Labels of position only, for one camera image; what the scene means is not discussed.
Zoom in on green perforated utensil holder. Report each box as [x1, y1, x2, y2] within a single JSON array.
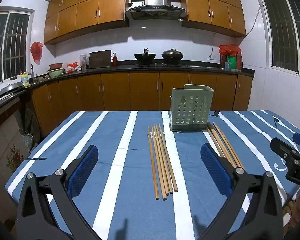
[[169, 84, 215, 132]]

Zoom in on wooden chopstick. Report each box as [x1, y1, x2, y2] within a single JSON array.
[[147, 127, 158, 200], [159, 123, 178, 191], [213, 122, 245, 169], [151, 126, 166, 201], [206, 122, 229, 163], [210, 122, 240, 168], [208, 122, 236, 167], [156, 124, 174, 194], [154, 125, 170, 196]]

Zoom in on barred window with white frame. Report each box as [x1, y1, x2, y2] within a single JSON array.
[[261, 0, 300, 77], [0, 10, 32, 87]]

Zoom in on white wall cable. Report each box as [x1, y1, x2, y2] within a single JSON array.
[[210, 5, 263, 55]]

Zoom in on red and white bag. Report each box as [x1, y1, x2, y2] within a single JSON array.
[[66, 62, 82, 72]]

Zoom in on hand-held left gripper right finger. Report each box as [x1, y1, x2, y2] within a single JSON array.
[[200, 143, 284, 240]]

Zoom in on wok with steel lid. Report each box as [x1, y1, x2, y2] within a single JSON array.
[[161, 48, 184, 64]]

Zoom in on yellow detergent bottle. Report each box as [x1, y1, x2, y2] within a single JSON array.
[[20, 71, 30, 87]]

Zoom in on row of wooden base cabinets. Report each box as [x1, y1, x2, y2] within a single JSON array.
[[30, 70, 253, 140]]

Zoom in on dark cutting board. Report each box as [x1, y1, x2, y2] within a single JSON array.
[[89, 50, 112, 69]]

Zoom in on green basin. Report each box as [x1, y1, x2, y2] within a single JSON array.
[[47, 68, 66, 78]]

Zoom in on green packet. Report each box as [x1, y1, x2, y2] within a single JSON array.
[[226, 55, 238, 71]]

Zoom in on black wok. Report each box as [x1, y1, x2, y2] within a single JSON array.
[[134, 48, 157, 64]]

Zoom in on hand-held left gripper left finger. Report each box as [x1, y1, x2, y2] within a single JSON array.
[[16, 144, 102, 240]]

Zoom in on chopsticks inside holder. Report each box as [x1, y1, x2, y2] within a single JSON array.
[[44, 0, 247, 45]]

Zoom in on steel pan lid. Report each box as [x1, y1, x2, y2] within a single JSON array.
[[0, 83, 24, 97]]

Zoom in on blue striped tablecloth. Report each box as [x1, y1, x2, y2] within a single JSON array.
[[4, 109, 300, 240]]

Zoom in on gas stove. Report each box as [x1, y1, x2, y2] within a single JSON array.
[[132, 60, 188, 67]]

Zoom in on clear plastic container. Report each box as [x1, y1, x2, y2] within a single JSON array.
[[79, 53, 90, 70]]

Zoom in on dark round basket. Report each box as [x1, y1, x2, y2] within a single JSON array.
[[25, 107, 40, 143]]

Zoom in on red hanging plastic bag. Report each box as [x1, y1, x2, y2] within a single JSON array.
[[30, 42, 44, 65]]

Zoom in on black kitchen countertop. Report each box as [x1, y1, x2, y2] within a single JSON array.
[[0, 60, 255, 117]]

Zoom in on woven basket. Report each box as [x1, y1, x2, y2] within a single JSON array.
[[20, 127, 34, 152]]

